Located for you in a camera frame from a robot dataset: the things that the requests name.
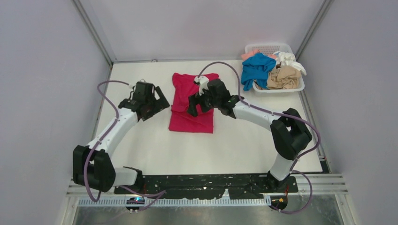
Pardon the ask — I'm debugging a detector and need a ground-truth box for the white plastic basket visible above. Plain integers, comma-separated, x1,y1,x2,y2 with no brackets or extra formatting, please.
245,43,305,96

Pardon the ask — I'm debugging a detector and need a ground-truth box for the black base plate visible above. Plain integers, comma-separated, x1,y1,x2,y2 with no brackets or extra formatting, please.
114,173,298,200

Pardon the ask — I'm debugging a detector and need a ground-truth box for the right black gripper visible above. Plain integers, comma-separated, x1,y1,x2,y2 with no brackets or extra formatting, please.
186,87,220,119

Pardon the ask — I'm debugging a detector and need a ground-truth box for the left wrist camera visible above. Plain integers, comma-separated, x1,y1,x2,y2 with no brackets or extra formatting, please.
128,79,146,91

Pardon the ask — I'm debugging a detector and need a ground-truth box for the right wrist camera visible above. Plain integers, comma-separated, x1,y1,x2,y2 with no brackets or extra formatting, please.
194,75,209,96

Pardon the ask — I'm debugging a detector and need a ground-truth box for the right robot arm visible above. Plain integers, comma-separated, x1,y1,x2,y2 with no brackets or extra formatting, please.
187,76,312,192

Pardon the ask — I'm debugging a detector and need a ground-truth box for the blue t shirt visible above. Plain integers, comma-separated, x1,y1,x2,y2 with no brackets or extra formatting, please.
241,52,276,91

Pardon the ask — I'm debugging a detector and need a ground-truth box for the beige t shirt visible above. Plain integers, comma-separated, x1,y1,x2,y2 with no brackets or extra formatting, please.
267,66,302,90

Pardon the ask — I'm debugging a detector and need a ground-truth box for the white t shirt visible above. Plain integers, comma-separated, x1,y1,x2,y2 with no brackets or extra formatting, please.
273,51,307,75

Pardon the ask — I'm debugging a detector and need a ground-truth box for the magenta t shirt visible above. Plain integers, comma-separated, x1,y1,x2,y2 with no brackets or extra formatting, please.
169,73,214,134

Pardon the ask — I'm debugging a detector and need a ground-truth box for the salmon pink t shirt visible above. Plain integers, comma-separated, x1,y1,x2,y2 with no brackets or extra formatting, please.
241,49,276,61

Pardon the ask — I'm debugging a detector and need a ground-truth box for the slotted cable duct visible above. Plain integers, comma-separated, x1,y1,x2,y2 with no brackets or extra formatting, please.
77,196,271,207

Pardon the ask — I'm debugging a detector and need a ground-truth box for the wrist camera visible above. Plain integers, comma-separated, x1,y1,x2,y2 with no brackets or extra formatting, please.
128,79,146,91
194,75,209,96

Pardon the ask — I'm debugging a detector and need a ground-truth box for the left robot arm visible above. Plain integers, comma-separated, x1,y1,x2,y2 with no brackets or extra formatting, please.
72,81,170,194

